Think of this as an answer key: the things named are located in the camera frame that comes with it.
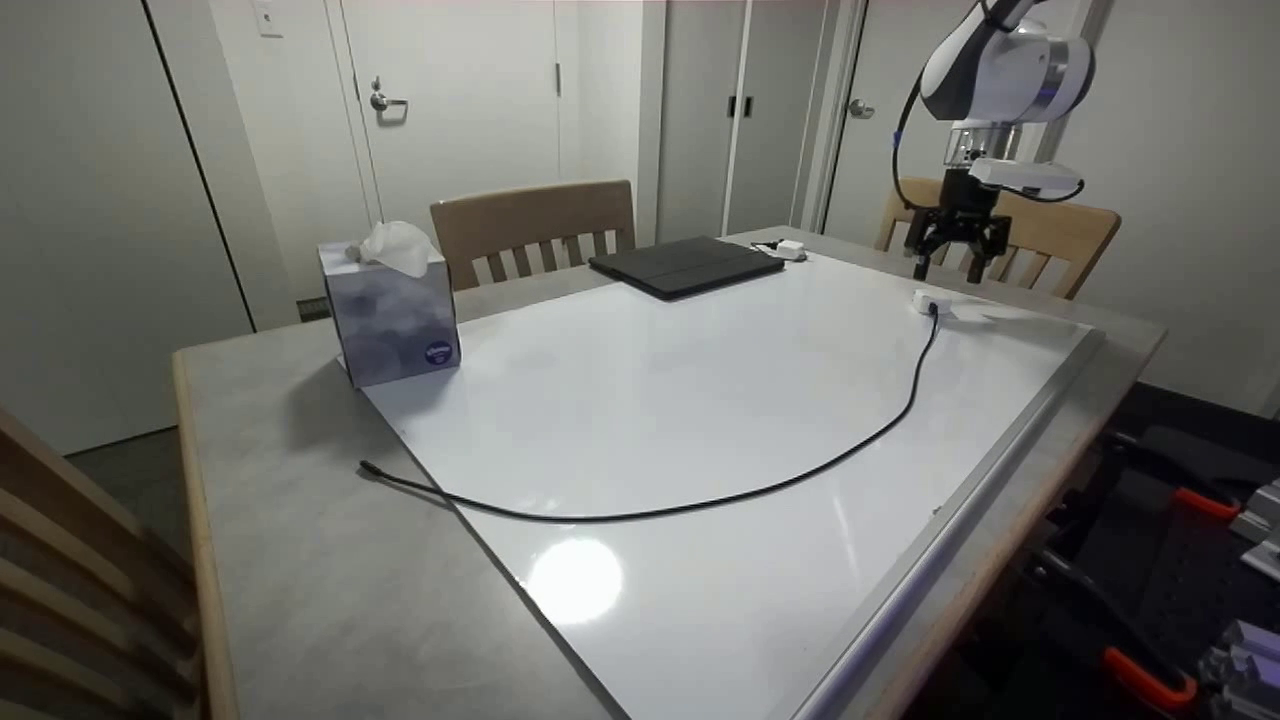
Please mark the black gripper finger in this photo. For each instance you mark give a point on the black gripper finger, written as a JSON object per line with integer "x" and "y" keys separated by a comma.
{"x": 926, "y": 244}
{"x": 994, "y": 248}

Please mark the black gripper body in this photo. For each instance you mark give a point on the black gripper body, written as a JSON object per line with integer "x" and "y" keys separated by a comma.
{"x": 965, "y": 204}

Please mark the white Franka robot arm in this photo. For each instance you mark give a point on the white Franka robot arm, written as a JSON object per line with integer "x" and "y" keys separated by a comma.
{"x": 1013, "y": 74}

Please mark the light wooden slat-back chair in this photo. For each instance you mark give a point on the light wooden slat-back chair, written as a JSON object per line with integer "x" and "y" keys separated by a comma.
{"x": 533, "y": 214}
{"x": 82, "y": 586}
{"x": 1055, "y": 234}

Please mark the black closet door pull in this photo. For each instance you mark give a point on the black closet door pull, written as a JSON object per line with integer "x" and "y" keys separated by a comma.
{"x": 741, "y": 104}

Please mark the black closed laptop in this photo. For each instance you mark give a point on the black closed laptop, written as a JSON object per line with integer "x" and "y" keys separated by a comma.
{"x": 684, "y": 265}

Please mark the white whiteboard sheet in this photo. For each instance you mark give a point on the white whiteboard sheet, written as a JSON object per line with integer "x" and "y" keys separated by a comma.
{"x": 695, "y": 440}

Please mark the purple grey tissue box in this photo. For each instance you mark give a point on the purple grey tissue box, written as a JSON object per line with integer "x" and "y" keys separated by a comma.
{"x": 394, "y": 314}

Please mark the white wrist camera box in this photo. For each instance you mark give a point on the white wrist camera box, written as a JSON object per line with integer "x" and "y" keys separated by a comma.
{"x": 1027, "y": 178}

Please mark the aluminium profile rail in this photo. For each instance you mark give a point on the aluminium profile rail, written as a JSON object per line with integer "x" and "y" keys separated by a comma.
{"x": 1245, "y": 663}

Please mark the white wall light switch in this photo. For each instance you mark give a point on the white wall light switch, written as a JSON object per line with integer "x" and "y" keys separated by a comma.
{"x": 269, "y": 17}

